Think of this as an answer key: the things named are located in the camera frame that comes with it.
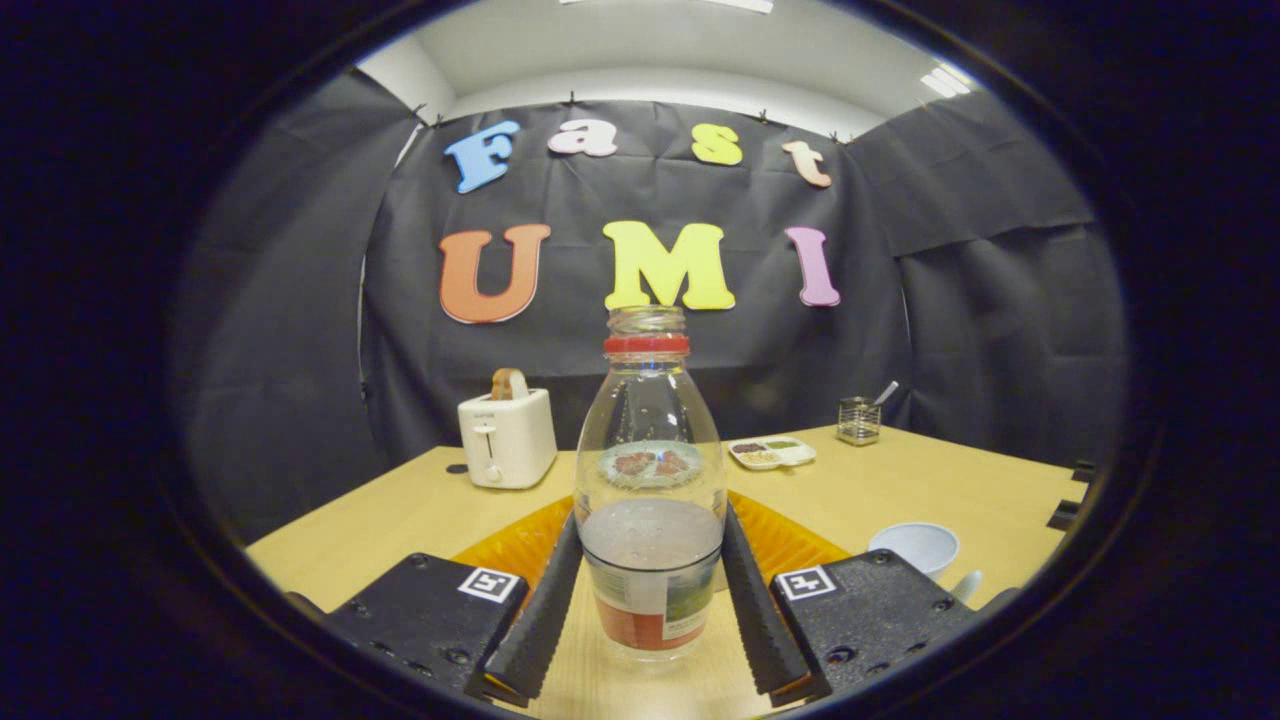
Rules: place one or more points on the wooden table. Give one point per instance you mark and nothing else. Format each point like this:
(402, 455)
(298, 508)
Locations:
(400, 520)

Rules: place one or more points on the white divided condiment tray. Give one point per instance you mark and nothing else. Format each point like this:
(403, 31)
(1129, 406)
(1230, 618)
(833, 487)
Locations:
(772, 454)

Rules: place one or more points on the black backdrop cloth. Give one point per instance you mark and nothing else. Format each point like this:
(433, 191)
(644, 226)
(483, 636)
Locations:
(300, 330)

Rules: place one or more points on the small black block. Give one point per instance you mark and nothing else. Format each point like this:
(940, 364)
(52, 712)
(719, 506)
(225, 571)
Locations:
(1083, 471)
(1064, 514)

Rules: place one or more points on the white toaster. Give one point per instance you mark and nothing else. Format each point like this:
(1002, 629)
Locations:
(510, 440)

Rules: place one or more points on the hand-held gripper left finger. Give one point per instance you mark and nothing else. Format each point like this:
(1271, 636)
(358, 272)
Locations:
(545, 620)

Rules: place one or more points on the bread slice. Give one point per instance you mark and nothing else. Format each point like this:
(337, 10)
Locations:
(508, 385)

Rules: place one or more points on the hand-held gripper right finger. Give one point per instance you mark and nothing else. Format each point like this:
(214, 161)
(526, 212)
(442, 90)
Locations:
(760, 620)

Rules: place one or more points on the small ceiling light panel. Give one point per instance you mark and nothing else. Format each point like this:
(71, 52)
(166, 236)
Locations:
(947, 81)

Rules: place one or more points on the wide ceiling light panel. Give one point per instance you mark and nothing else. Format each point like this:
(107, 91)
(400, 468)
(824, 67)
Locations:
(740, 4)

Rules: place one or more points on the pale blue cup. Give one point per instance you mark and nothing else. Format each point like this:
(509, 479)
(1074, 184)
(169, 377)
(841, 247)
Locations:
(915, 545)

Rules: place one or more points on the clear juice bottle red label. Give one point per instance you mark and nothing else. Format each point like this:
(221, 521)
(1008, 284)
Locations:
(650, 560)

